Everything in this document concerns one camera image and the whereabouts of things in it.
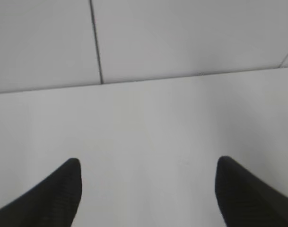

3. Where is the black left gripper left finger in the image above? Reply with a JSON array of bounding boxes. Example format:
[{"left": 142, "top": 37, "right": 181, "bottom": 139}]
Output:
[{"left": 0, "top": 158, "right": 82, "bottom": 227}]

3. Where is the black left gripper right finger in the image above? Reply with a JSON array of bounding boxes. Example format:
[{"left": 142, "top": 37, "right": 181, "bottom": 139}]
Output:
[{"left": 215, "top": 156, "right": 288, "bottom": 227}]

